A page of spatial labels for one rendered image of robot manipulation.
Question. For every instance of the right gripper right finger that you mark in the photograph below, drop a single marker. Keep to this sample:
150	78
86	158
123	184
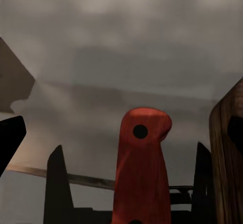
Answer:
235	132

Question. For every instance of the cutting board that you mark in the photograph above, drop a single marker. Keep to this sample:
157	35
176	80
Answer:
232	104

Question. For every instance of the parer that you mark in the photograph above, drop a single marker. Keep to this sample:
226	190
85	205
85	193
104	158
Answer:
141	192

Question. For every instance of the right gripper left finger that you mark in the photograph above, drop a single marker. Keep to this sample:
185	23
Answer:
12	132

